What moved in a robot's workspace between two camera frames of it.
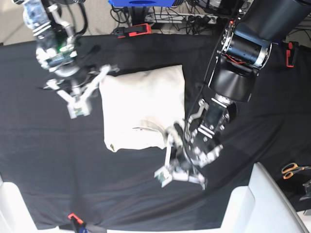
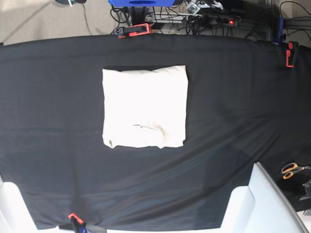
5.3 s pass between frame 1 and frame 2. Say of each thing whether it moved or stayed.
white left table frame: stayed
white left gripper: moved
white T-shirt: stayed
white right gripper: moved
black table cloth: stayed
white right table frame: stayed
